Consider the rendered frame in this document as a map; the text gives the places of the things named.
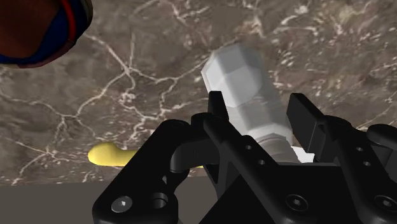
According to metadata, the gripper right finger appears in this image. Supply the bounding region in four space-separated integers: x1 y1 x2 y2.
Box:
286 92 397 224

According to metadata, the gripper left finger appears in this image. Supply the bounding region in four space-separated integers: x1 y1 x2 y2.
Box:
92 91 314 224

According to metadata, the yellow curved oblong object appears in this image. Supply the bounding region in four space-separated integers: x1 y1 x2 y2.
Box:
87 142 204 169

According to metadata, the brown bowl blue red rim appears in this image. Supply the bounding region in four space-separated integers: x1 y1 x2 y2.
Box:
0 0 94 69

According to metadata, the white faceted bottle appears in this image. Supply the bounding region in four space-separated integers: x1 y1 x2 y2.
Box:
200 43 315 164

